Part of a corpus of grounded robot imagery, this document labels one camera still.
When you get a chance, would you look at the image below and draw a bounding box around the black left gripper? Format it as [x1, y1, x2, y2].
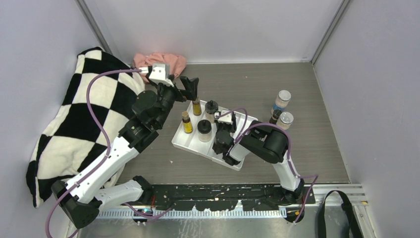
[153, 74, 197, 128]

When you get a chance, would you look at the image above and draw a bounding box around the taped black lid spice jar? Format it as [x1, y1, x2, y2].
[205, 100, 218, 123]

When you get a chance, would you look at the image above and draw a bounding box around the black lid handled spice jar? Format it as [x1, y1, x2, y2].
[197, 119, 212, 142]

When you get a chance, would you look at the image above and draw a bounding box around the yellow label bottle taped cap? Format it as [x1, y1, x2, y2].
[182, 111, 194, 134]

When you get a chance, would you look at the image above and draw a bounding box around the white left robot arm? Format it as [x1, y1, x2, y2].
[52, 76, 199, 229]

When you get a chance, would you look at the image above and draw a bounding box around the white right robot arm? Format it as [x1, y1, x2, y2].
[212, 119, 305, 204]

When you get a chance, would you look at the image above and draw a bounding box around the pink crumpled cloth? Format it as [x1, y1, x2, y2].
[133, 53, 187, 77]

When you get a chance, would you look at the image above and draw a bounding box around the white divided organizer tray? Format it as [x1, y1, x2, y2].
[171, 100, 250, 171]

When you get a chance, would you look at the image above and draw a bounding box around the small taped black cap bottle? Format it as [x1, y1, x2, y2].
[269, 109, 283, 124]

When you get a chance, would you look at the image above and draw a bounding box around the silver lid blue label jar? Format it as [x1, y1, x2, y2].
[276, 112, 294, 130]

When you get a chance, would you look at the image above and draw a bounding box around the silver lid peppercorn jar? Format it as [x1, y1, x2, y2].
[271, 90, 291, 114]

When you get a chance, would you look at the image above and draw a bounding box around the black white checkered blanket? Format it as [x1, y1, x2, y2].
[26, 47, 145, 208]

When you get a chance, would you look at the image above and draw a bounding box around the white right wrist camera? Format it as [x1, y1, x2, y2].
[216, 110, 233, 124]

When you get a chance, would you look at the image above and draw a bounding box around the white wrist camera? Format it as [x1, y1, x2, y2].
[139, 62, 174, 87]
[216, 110, 233, 124]

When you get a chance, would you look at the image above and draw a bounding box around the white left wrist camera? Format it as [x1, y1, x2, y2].
[139, 62, 174, 87]

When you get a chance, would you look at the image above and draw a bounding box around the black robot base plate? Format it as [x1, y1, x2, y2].
[130, 183, 315, 211]

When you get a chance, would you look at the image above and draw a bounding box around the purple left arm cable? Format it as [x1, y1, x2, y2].
[44, 67, 152, 238]

